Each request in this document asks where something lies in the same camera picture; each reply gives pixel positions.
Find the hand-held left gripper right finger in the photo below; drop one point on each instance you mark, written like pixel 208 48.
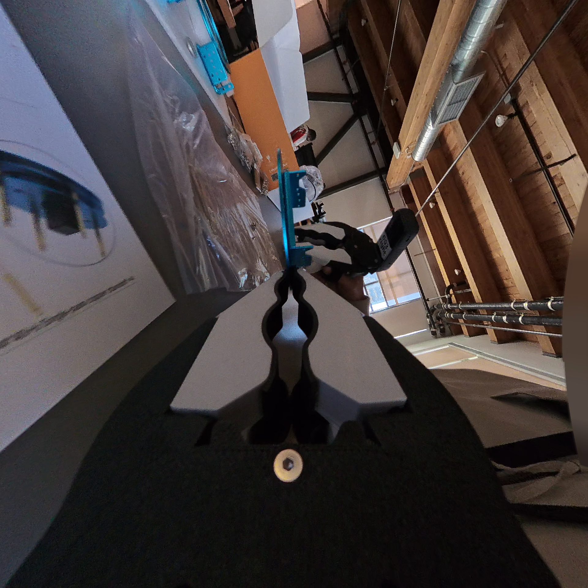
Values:
pixel 353 363

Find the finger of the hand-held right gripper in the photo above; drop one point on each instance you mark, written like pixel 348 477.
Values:
pixel 328 229
pixel 333 262

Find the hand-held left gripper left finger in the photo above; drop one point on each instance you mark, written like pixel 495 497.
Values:
pixel 229 363

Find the teal round metal plate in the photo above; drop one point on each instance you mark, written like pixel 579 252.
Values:
pixel 284 216

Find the blue square metal bracket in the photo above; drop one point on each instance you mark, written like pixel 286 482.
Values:
pixel 298 188

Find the grey desk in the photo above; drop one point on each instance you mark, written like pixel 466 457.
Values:
pixel 101 92

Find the person's right hand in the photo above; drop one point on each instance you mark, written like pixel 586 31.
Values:
pixel 349 291

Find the bubble wrap packet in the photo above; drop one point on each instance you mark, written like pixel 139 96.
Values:
pixel 313 181

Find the large window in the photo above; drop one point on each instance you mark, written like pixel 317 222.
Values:
pixel 395 294

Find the red white object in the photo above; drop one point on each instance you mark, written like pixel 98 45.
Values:
pixel 302 136

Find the pile of small hardware bags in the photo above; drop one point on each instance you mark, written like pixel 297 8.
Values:
pixel 246 151

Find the clear plastic bag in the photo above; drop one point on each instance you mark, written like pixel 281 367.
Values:
pixel 193 183

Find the orange cardboard box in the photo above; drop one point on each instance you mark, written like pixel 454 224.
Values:
pixel 262 101

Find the black ceiling pipes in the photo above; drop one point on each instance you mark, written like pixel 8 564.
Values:
pixel 505 312

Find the wooden ceiling beam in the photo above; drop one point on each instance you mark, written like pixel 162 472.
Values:
pixel 427 101

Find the assembly instruction sheet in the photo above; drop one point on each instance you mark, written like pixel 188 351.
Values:
pixel 55 298

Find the person's striped clothing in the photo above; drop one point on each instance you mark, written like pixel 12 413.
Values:
pixel 537 482

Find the white foam sheet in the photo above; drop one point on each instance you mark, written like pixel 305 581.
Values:
pixel 179 27

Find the perforated blue U bracket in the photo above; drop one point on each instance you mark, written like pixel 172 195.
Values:
pixel 213 69

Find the silver ventilation duct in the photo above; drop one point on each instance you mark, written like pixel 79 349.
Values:
pixel 459 78

